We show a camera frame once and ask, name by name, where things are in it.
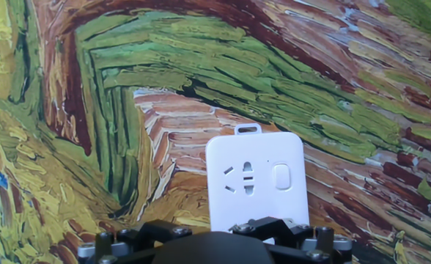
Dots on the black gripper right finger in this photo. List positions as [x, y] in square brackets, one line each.
[303, 245]

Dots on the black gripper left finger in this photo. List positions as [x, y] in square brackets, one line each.
[135, 243]

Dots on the white four-button power strip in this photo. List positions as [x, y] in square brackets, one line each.
[256, 194]

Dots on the Van Gogh painting cloth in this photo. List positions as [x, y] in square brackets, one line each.
[237, 73]

